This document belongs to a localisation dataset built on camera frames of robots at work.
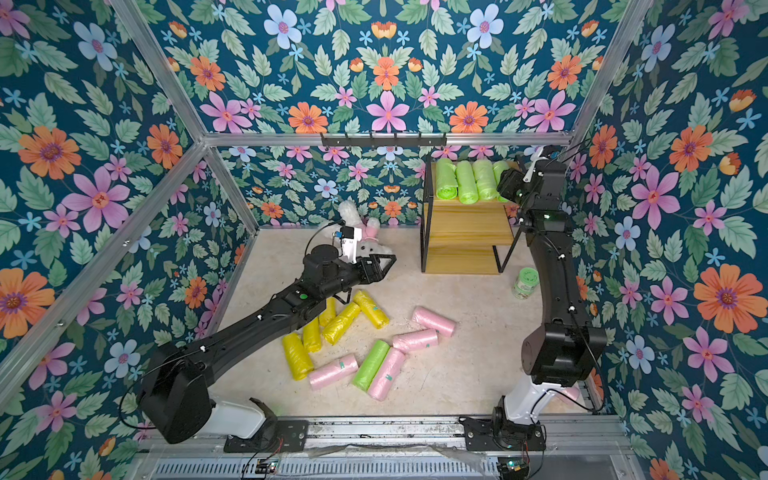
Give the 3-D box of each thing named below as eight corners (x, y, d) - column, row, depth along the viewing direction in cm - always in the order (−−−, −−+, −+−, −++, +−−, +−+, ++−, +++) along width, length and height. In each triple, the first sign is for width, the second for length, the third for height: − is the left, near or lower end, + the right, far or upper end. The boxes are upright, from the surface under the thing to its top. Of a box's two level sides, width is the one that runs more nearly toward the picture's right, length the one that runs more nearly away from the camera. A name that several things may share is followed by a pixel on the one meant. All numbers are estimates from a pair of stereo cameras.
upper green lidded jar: (514, 300, 101) (523, 283, 93) (509, 284, 105) (518, 267, 97) (530, 300, 101) (541, 283, 93) (526, 284, 105) (535, 267, 97)
